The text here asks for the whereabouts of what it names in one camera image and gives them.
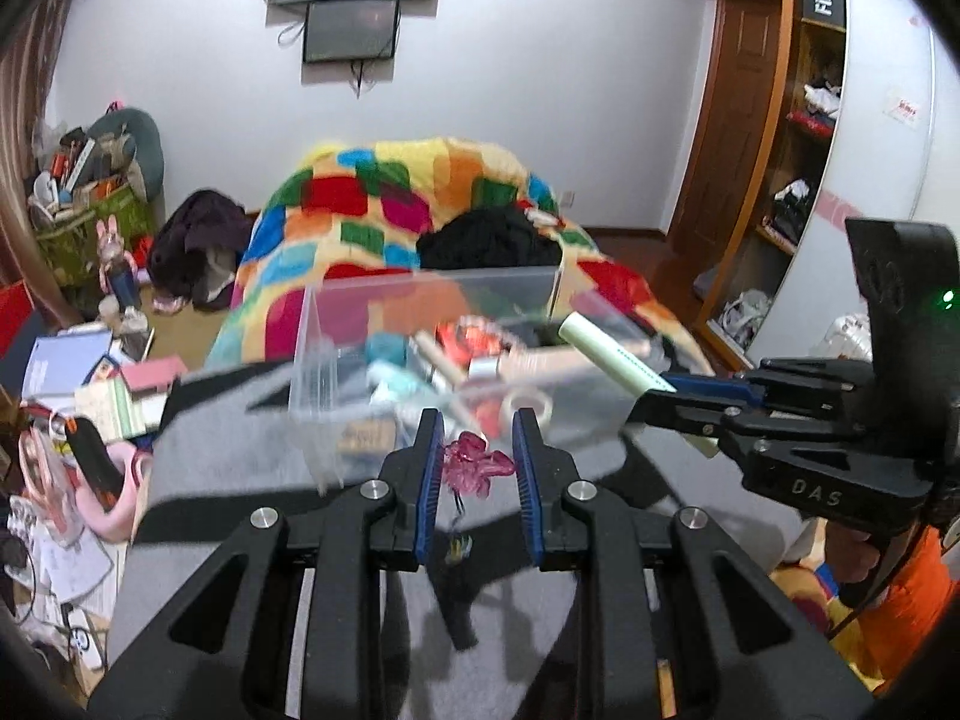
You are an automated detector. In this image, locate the light green roll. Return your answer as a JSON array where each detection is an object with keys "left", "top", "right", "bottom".
[{"left": 558, "top": 312, "right": 677, "bottom": 398}]

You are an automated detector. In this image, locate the pink hair clip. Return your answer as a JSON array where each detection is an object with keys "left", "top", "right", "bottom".
[{"left": 443, "top": 431, "right": 516, "bottom": 499}]

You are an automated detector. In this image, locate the tan eraser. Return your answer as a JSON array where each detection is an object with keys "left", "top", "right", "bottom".
[{"left": 337, "top": 418, "right": 397, "bottom": 458}]

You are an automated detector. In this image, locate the white tape roll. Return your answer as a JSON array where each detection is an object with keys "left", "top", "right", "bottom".
[{"left": 500, "top": 387, "right": 553, "bottom": 434}]

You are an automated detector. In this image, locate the pink cosmetic tube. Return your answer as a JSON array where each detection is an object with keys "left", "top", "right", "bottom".
[{"left": 467, "top": 340, "right": 655, "bottom": 384}]

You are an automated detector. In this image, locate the teal tube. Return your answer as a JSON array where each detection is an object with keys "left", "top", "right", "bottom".
[{"left": 364, "top": 333, "right": 425, "bottom": 405}]

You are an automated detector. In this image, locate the tan cylinder stick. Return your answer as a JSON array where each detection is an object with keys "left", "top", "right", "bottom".
[{"left": 413, "top": 330, "right": 467, "bottom": 387}]

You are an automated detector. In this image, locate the red cigarette box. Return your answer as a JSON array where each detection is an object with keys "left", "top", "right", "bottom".
[{"left": 434, "top": 316, "right": 505, "bottom": 367}]

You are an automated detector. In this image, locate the grey black blanket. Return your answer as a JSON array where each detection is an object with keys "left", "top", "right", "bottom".
[{"left": 104, "top": 358, "right": 827, "bottom": 720}]

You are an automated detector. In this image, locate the wooden wardrobe shelf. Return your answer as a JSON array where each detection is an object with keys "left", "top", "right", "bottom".
[{"left": 667, "top": 0, "right": 846, "bottom": 371}]

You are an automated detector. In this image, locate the clear plastic storage bin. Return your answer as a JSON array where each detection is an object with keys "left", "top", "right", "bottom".
[{"left": 288, "top": 266, "right": 669, "bottom": 491}]

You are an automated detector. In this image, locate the black clothing pile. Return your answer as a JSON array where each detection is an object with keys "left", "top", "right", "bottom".
[{"left": 416, "top": 206, "right": 563, "bottom": 271}]

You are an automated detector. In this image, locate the colourful patchwork quilt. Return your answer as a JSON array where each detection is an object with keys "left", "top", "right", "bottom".
[{"left": 206, "top": 138, "right": 711, "bottom": 374}]

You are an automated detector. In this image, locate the dark purple clothing pile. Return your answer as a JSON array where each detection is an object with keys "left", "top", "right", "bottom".
[{"left": 146, "top": 188, "right": 254, "bottom": 312}]

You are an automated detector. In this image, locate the blue notebook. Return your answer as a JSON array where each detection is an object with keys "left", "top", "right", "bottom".
[{"left": 21, "top": 330, "right": 112, "bottom": 400}]

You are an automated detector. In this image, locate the rabbit figurine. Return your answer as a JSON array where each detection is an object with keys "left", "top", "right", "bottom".
[{"left": 96, "top": 215, "right": 142, "bottom": 310}]

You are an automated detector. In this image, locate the red flat box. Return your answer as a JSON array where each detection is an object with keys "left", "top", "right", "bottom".
[{"left": 0, "top": 281, "right": 34, "bottom": 356}]

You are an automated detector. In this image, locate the green clutter basket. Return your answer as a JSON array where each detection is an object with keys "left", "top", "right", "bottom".
[{"left": 34, "top": 185, "right": 155, "bottom": 288}]

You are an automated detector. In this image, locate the grey green plush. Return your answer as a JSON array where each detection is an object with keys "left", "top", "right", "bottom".
[{"left": 88, "top": 107, "right": 164, "bottom": 202}]

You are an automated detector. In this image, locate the wall mounted monitor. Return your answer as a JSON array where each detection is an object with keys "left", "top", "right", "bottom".
[{"left": 302, "top": 0, "right": 400, "bottom": 65}]

